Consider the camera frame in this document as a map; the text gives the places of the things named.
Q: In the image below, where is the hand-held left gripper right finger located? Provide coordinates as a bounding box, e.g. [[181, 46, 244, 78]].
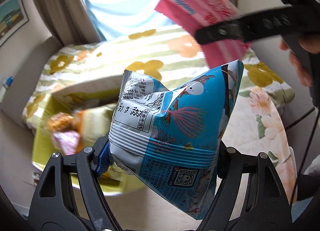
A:
[[197, 143, 293, 231]]

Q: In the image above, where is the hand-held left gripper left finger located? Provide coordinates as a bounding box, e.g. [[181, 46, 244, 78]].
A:
[[27, 136, 118, 231]]

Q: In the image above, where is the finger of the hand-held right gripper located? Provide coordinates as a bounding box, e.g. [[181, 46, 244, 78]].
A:
[[194, 16, 253, 46]]

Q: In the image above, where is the green cardboard box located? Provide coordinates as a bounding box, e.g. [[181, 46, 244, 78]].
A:
[[32, 75, 150, 197]]

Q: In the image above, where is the blue snack packet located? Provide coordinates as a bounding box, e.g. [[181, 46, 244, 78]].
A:
[[109, 60, 245, 214]]

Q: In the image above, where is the person's right hand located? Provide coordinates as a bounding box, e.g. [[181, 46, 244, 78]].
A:
[[279, 33, 320, 87]]

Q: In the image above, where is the pale pink snack packet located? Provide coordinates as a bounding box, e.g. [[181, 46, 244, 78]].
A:
[[51, 130, 81, 156]]

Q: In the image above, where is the orange snack packet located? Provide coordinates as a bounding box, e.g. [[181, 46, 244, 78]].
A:
[[72, 105, 118, 152]]

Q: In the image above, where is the floral striped blanket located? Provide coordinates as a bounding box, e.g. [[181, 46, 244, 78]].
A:
[[22, 25, 296, 132]]

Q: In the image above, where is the waffle snack packet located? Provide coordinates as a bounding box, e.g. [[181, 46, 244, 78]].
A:
[[46, 112, 76, 132]]

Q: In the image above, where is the light blue cloth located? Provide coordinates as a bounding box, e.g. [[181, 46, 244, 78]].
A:
[[84, 0, 191, 43]]

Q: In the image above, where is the grey bed headboard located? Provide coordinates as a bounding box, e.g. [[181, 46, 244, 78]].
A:
[[0, 36, 63, 137]]

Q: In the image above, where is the white bottle blue cap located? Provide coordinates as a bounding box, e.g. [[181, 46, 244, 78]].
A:
[[0, 76, 14, 103]]

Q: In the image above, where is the beige curtain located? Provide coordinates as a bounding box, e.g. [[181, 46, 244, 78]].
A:
[[26, 0, 101, 47]]

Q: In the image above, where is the black cable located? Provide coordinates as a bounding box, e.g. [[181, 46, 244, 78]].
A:
[[285, 106, 320, 204]]

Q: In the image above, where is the framed wall poster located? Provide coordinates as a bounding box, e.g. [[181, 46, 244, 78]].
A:
[[0, 0, 30, 48]]

